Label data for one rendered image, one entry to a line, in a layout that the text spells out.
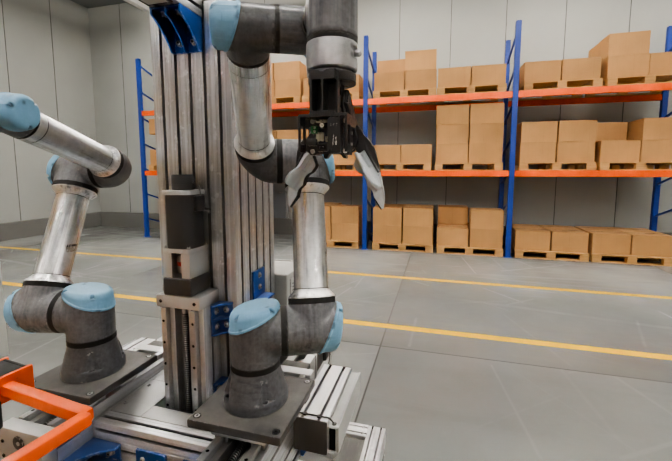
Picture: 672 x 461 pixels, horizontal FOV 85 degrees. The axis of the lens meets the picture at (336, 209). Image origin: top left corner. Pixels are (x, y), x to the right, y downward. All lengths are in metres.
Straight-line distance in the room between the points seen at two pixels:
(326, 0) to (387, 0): 8.96
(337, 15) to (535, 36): 8.75
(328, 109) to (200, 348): 0.77
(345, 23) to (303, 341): 0.65
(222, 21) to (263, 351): 0.66
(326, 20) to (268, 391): 0.76
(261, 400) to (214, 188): 0.55
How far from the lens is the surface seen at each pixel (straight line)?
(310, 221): 0.90
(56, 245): 1.29
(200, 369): 1.13
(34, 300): 1.26
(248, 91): 0.74
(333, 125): 0.51
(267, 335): 0.87
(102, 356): 1.21
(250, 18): 0.66
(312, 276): 0.89
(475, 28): 9.18
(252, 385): 0.92
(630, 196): 9.42
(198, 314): 1.07
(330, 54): 0.54
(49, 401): 0.85
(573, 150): 7.70
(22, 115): 0.99
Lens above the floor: 1.58
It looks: 6 degrees down
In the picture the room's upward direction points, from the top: straight up
